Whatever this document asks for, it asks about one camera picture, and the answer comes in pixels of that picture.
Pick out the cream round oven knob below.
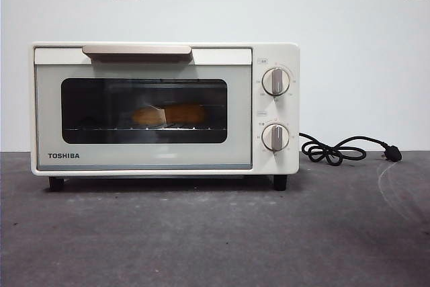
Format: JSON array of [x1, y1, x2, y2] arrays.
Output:
[[261, 123, 290, 152], [261, 67, 292, 96]]

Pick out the glass oven door with handle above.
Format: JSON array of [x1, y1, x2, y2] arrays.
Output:
[[34, 44, 253, 170]]

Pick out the cream Toshiba toaster oven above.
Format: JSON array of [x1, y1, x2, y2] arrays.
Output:
[[32, 41, 301, 191]]

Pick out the metal wire oven rack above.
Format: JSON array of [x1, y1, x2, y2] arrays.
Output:
[[63, 125, 226, 132]]

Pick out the black power cable with plug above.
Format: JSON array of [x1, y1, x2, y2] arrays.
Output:
[[298, 132, 402, 167]]

